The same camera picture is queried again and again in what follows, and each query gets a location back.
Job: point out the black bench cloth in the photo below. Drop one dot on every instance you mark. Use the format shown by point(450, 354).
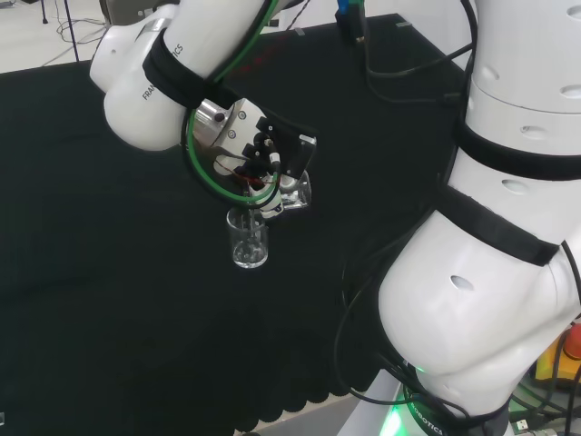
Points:
point(113, 272)

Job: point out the yellow stop button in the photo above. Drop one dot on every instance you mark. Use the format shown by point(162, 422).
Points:
point(560, 354)

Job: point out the tall clear glass beaker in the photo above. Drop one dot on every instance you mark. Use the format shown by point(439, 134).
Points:
point(247, 254)

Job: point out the black camera with blue plug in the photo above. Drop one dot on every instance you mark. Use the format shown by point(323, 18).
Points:
point(350, 20)

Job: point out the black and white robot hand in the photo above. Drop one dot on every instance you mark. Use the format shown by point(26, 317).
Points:
point(254, 141)

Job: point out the black tripod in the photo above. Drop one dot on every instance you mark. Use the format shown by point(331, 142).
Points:
point(44, 11)

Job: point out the small clear glass beaker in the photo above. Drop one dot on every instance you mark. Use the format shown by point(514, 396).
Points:
point(297, 195)

